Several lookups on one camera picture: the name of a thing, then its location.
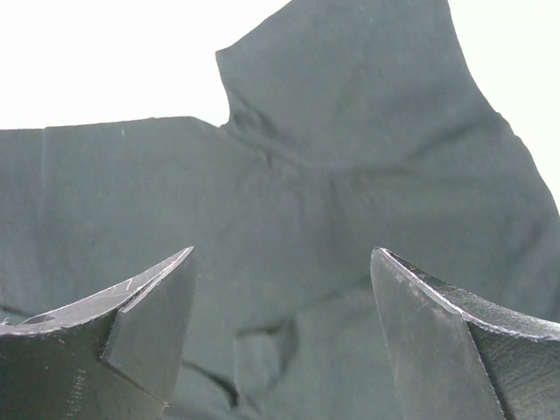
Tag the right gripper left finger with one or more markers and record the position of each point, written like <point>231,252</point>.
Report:
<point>112,355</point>

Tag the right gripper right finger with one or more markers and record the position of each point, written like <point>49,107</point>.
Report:
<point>454,355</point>

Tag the black t shirt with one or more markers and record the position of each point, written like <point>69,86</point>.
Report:
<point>353,125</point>

